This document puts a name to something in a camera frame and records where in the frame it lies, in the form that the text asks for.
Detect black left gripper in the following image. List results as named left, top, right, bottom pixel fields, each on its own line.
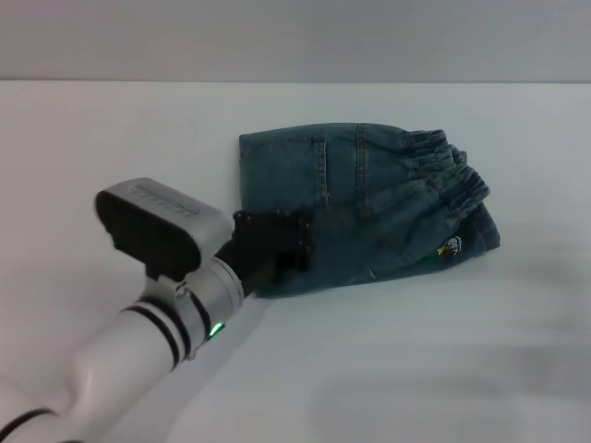
left=213, top=209, right=316, bottom=297

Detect blue denim shorts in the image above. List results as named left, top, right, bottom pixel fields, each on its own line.
left=237, top=121, right=502, bottom=300

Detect left wrist camera housing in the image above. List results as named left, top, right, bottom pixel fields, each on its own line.
left=93, top=176, right=233, bottom=283

